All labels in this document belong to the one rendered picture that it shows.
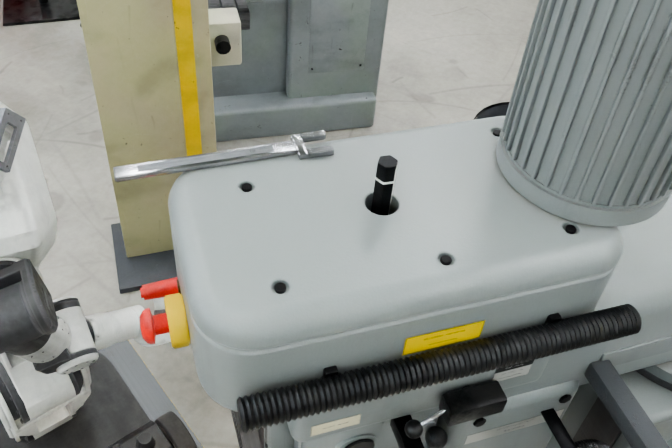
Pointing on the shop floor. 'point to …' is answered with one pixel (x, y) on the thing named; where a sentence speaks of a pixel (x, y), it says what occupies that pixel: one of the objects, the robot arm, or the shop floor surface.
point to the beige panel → (146, 82)
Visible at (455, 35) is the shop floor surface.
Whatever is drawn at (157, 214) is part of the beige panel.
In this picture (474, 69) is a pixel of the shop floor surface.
